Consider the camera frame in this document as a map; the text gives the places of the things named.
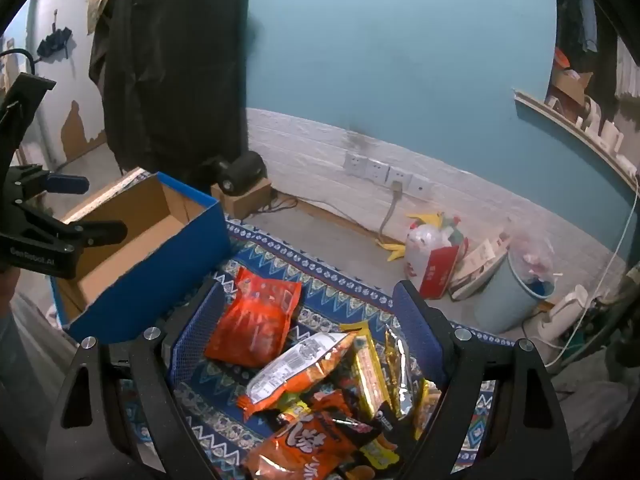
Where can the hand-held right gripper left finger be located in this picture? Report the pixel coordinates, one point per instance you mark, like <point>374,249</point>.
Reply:
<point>200,330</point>

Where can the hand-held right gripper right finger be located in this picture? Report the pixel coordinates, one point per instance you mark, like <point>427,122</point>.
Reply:
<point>420,330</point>

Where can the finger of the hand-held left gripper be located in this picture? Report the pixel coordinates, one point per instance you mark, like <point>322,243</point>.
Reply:
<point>100,232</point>
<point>67,183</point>

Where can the red snack packet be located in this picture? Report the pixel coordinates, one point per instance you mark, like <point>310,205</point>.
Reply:
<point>255,320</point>

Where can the blue cardboard box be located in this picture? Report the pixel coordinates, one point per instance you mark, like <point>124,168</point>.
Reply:
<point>150,300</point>

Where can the white orange snack packet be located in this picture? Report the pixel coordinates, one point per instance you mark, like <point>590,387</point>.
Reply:
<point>295,375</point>

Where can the orange black snack packet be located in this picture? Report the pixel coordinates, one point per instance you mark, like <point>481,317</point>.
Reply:
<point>305,450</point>

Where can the gold silver snack packet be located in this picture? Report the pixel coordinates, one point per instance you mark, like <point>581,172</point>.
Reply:
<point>400,385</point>

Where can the small gold snack packet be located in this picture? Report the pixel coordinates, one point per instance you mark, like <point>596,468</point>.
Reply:
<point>426,410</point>

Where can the banana peel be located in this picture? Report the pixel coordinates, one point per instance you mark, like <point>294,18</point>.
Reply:
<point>392,250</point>

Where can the white plastic bag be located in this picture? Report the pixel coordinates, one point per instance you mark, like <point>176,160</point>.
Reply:
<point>425,245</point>

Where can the light blue trash bin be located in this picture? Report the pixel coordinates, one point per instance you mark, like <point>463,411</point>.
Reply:
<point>500,300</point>

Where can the white paper carton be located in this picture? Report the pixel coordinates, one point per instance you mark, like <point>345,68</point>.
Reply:
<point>480,260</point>

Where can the white peeling door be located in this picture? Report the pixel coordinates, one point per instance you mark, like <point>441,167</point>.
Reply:
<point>75,85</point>

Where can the blue patterned mat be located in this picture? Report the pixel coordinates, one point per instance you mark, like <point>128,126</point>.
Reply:
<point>330,280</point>

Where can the yellow plastic piece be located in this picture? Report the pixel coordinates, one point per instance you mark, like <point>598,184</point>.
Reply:
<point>425,220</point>

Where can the clear plastic bin bag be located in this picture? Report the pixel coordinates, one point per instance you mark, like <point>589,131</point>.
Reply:
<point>532,255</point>

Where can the black folded umbrella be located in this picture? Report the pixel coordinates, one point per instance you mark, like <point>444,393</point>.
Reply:
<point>52,45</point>

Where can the white plastic appliance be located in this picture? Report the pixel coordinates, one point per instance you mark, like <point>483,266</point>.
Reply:
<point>562,312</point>

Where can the black cylindrical speaker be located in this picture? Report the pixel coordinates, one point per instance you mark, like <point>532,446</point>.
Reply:
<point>245,170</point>

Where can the black hanging garment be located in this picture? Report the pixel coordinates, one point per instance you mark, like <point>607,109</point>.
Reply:
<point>170,60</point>

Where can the white cup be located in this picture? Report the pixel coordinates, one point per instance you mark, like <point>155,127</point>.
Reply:
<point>611,135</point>

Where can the white jar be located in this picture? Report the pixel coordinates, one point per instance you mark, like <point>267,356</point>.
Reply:
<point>589,112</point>

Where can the dark hanging clothes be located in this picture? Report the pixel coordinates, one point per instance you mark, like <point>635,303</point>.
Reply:
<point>585,15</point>

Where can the white wall socket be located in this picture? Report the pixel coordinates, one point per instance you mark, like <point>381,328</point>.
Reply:
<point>421,186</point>
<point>377,171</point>
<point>400,175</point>
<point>355,165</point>

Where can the white wall shelf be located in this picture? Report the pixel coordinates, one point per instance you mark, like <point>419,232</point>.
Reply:
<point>565,127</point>

